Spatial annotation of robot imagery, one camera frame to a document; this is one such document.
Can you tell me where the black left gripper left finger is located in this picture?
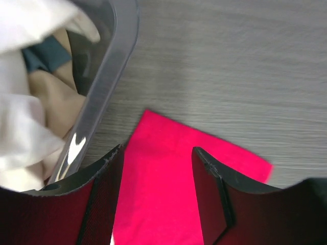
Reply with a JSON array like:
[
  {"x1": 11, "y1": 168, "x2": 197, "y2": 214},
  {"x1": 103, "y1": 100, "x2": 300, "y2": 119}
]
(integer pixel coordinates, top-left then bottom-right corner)
[{"x1": 1, "y1": 145, "x2": 124, "y2": 244}]

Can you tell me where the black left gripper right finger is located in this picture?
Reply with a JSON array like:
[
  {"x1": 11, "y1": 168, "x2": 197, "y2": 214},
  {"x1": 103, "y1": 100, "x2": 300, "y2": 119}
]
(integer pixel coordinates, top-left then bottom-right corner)
[{"x1": 192, "y1": 147, "x2": 326, "y2": 244}]

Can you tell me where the red pink t shirt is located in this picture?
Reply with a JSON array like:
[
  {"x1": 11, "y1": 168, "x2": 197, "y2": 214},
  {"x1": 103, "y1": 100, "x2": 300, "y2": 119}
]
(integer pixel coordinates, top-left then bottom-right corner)
[{"x1": 112, "y1": 110, "x2": 273, "y2": 244}]

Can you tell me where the cream white t shirt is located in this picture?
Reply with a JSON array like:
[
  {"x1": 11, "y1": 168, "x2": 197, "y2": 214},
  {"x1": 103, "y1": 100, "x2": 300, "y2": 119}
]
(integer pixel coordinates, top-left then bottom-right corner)
[{"x1": 1, "y1": 1, "x2": 100, "y2": 192}]

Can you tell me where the tan t shirt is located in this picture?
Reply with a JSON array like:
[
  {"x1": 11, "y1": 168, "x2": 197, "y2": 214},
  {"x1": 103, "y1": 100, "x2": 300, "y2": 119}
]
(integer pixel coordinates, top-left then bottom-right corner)
[{"x1": 28, "y1": 28, "x2": 85, "y2": 138}]

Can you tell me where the grey-blue t shirt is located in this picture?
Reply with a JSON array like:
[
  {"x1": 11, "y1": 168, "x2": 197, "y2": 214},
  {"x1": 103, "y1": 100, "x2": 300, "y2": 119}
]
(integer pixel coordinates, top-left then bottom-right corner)
[{"x1": 21, "y1": 35, "x2": 72, "y2": 73}]

